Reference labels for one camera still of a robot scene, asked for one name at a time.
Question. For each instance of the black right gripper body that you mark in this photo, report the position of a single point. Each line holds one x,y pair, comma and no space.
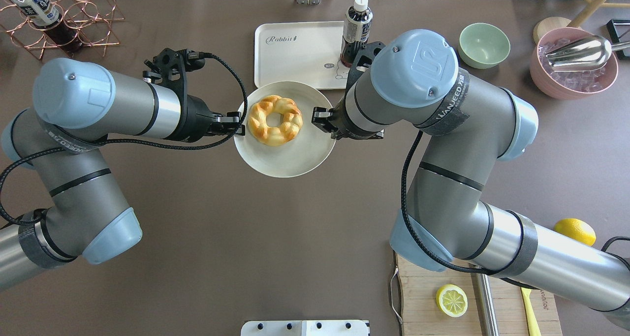
322,117

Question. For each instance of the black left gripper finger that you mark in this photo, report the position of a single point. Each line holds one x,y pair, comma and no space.
226,129
229,117

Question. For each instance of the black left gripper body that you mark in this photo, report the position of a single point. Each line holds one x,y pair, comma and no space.
196,118

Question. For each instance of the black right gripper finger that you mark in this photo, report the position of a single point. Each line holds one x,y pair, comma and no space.
321,118

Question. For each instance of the glazed twisted donut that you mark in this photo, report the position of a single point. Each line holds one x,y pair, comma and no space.
275,120

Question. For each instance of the white round plate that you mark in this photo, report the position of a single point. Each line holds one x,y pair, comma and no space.
301,155

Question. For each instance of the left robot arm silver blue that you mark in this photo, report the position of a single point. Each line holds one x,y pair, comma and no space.
76,106

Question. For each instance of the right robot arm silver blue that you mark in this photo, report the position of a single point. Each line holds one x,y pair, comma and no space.
443,223

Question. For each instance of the cream rabbit tray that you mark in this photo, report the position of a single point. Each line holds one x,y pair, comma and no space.
307,52

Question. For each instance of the standing dark tea bottle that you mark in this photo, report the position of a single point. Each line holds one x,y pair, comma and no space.
357,26

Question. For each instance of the mint green bowl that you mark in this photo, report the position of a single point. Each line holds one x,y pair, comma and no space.
483,46

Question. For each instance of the half lemon slice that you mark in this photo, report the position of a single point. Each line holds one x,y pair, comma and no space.
452,300

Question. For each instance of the wooden cutting board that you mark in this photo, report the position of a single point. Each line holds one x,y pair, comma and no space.
422,317

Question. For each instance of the racked tea bottle upper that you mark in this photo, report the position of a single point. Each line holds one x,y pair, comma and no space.
46,17

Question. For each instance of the steel black-tipped rod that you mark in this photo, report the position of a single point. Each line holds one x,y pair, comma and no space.
485,305

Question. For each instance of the pink ice bowl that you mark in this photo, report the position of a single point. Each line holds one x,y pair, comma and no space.
568,85

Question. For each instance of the yellow lemon far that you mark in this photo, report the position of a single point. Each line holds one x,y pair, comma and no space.
576,229

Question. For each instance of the steel ice scoop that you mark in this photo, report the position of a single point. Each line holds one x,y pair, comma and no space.
587,54

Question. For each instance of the yellow plastic knife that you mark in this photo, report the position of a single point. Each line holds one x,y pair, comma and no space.
532,323

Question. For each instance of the wooden mug tree stand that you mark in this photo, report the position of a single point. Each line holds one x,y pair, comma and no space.
556,22

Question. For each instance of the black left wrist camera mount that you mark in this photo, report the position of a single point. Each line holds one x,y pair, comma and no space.
168,69

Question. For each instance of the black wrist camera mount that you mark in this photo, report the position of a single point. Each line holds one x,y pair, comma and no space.
168,69
363,61

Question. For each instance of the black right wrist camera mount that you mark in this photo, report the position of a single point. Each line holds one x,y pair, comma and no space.
363,61

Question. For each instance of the copper wire bottle rack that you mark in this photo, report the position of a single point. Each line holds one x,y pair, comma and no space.
92,20

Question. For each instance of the white camera post base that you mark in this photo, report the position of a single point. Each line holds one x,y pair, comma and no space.
337,327

